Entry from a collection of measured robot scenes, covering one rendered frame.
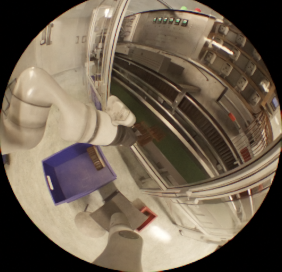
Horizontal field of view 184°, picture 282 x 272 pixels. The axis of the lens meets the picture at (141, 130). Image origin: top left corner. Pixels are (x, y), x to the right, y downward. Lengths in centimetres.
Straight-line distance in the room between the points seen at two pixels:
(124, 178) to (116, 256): 98
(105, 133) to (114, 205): 45
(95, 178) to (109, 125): 75
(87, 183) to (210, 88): 125
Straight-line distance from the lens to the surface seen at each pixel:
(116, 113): 18
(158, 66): 50
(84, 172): 92
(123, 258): 21
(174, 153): 53
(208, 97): 71
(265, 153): 30
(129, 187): 110
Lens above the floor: 108
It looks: 51 degrees down
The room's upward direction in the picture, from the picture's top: 25 degrees clockwise
